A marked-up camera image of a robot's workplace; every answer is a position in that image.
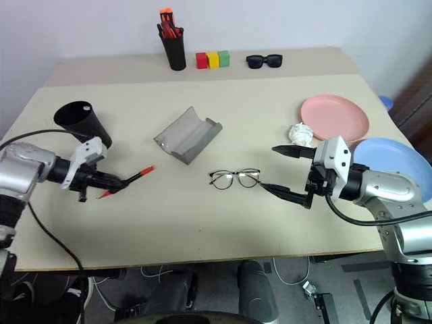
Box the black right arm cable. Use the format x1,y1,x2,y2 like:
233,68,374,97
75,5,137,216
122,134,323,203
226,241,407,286
325,194,432,227

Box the brown wooden furniture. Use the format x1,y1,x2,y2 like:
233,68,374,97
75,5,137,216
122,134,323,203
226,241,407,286
392,59,432,151

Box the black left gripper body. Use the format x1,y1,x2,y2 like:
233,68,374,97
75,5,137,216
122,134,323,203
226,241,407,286
68,163,103,203

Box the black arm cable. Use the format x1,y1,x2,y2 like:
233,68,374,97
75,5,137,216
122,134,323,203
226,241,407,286
325,194,432,227
0,129,90,151

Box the pink plate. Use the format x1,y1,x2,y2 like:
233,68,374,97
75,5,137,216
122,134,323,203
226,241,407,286
300,94,371,143

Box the black marker with red cap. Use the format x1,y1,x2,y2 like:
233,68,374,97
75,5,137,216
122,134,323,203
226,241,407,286
97,165,156,200

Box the tall orange capped marker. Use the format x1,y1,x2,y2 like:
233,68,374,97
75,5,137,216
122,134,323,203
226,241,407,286
159,7,173,27

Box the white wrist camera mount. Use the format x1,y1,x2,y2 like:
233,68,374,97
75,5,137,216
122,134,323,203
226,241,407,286
313,136,354,190
60,136,109,190

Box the empty black cup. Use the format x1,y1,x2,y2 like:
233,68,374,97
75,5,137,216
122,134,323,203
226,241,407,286
53,100,113,150

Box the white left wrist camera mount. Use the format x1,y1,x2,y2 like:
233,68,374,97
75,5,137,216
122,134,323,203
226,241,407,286
60,136,109,190

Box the crumpled white paper ball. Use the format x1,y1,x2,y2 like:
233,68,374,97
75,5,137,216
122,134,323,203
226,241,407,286
287,122,314,147

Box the black hanging cable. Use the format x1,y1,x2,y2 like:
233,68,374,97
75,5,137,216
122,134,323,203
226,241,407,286
26,200,86,324

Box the black cup holding markers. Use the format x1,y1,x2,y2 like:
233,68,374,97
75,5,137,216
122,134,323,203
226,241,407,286
160,33,188,72

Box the black sunglasses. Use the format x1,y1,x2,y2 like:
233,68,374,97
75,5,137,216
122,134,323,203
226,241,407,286
245,53,284,71

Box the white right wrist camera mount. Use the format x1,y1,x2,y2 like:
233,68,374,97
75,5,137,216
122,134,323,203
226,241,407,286
313,136,354,190

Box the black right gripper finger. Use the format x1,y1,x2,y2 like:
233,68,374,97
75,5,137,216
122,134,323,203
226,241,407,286
271,144,317,160
259,183,307,207

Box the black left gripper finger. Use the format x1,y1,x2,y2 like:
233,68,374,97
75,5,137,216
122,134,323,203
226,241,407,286
97,170,134,188
90,181,128,194

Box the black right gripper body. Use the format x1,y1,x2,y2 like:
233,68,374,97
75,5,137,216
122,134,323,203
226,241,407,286
303,156,335,209

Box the large dark rounded shape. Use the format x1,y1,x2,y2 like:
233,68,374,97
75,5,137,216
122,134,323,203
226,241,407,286
237,259,281,324

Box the blue plate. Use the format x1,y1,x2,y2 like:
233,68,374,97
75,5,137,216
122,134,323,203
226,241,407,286
353,137,432,207

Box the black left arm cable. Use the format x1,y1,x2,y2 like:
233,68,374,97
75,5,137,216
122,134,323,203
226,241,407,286
0,129,90,151

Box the open grey glasses case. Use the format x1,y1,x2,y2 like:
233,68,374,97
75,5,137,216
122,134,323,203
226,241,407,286
153,105,224,167

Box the white floor cable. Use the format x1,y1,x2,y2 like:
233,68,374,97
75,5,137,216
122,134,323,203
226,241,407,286
139,265,175,279
271,256,311,287

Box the grey caster wheel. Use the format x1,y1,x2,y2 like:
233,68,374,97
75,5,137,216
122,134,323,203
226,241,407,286
302,280,319,300

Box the dark curved rim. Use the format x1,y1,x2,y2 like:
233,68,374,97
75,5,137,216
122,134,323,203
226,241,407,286
148,310,244,324

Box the black metal stand base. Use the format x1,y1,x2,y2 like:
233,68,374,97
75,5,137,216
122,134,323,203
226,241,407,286
312,292,341,324

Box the thin black framed eyeglasses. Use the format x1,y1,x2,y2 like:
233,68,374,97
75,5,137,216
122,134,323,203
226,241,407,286
208,168,263,191

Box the blue round container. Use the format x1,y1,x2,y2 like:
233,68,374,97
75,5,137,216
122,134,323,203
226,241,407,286
377,94,395,111

